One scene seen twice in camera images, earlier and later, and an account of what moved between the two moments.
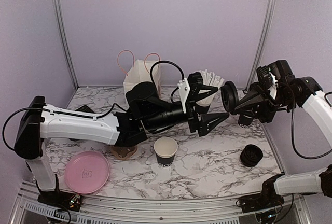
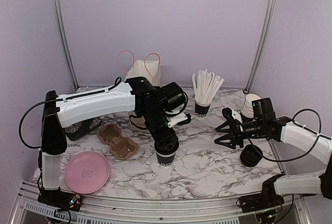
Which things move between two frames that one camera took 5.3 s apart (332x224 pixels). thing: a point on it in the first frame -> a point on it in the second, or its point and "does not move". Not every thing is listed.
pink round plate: [87, 171] does not move
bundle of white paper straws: [210, 79] does not move
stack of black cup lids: [251, 155] does not move
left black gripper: [193, 97] -> [164, 140]
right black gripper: [261, 103] -> [235, 136]
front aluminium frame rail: [28, 209] does not move
